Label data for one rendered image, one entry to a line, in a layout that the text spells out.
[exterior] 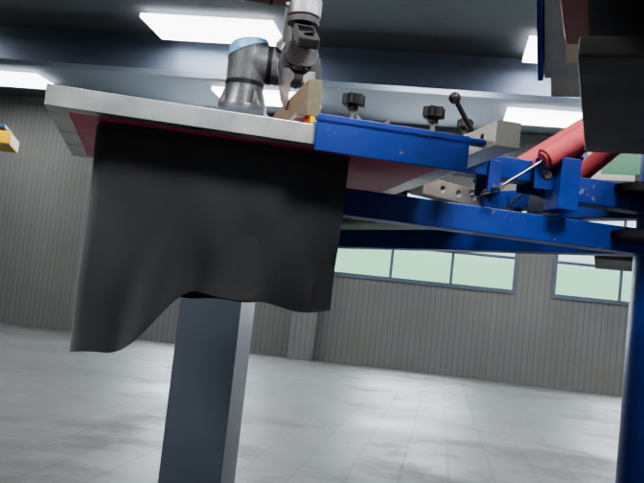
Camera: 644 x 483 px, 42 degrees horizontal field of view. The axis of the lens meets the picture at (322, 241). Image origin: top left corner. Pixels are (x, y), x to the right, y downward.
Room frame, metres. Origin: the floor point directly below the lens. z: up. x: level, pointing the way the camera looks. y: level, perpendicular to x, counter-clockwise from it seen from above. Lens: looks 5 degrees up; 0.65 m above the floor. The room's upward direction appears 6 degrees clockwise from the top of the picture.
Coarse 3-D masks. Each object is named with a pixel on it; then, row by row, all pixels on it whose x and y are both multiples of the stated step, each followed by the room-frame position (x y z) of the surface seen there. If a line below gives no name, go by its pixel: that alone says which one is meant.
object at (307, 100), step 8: (312, 80) 1.66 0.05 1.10; (320, 80) 1.66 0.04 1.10; (304, 88) 1.68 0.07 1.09; (312, 88) 1.66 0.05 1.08; (320, 88) 1.66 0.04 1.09; (296, 96) 1.76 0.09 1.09; (304, 96) 1.68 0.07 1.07; (312, 96) 1.66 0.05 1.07; (320, 96) 1.66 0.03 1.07; (288, 104) 1.84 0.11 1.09; (296, 104) 1.75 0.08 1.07; (304, 104) 1.67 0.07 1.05; (312, 104) 1.66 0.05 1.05; (320, 104) 1.66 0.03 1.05; (280, 112) 1.93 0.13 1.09; (288, 112) 1.83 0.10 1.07; (296, 112) 1.75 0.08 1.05; (304, 112) 1.67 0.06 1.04; (312, 112) 1.66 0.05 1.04
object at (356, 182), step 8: (88, 144) 1.83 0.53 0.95; (88, 152) 1.95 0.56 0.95; (352, 176) 1.88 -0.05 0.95; (352, 184) 2.00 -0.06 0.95; (360, 184) 1.98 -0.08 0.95; (368, 184) 1.97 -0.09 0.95; (376, 184) 1.96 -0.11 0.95; (384, 184) 1.94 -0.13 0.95; (392, 184) 1.93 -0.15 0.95; (400, 184) 1.92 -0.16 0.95
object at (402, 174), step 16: (80, 128) 1.66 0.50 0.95; (160, 128) 1.57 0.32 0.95; (176, 128) 1.55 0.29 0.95; (256, 144) 1.61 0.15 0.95; (272, 144) 1.60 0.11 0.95; (352, 160) 1.68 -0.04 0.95; (368, 160) 1.66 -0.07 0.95; (368, 176) 1.86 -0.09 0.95; (384, 176) 1.83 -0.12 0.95; (400, 176) 1.81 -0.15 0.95; (416, 176) 1.79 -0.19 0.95
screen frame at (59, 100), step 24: (48, 96) 1.46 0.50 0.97; (72, 96) 1.47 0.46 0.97; (96, 96) 1.48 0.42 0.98; (120, 96) 1.48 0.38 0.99; (144, 120) 1.50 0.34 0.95; (168, 120) 1.50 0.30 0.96; (192, 120) 1.51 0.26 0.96; (216, 120) 1.52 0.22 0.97; (240, 120) 1.53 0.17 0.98; (264, 120) 1.53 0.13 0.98; (72, 144) 1.85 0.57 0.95; (288, 144) 1.58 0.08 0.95; (312, 144) 1.55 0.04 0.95; (384, 192) 2.06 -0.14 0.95
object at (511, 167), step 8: (488, 160) 1.90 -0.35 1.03; (504, 160) 1.91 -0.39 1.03; (512, 160) 1.91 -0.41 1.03; (520, 160) 1.91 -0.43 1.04; (528, 160) 1.92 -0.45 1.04; (472, 168) 1.89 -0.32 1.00; (480, 168) 1.89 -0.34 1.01; (488, 168) 1.90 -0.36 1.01; (504, 168) 1.91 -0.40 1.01; (512, 168) 1.91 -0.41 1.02; (520, 168) 1.91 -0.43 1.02; (464, 176) 1.95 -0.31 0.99; (472, 176) 1.93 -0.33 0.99; (480, 176) 1.92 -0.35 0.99; (504, 176) 1.91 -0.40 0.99; (512, 176) 1.91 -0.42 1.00; (520, 176) 1.91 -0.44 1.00; (528, 176) 1.92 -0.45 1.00; (520, 184) 1.97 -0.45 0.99
